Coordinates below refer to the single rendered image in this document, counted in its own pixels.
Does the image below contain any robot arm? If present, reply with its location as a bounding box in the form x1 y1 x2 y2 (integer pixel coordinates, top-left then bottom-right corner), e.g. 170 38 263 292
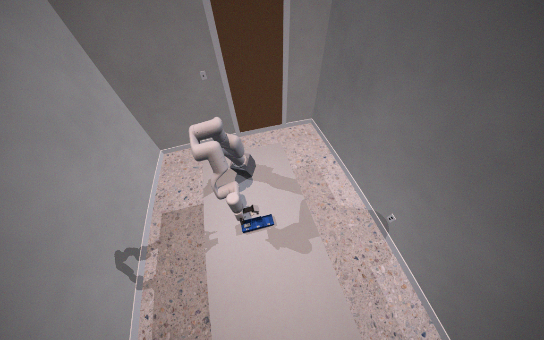
189 117 259 213

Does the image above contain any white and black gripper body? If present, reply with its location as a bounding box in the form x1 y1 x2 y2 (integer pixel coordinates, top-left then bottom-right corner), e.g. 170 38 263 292
234 210 245 221

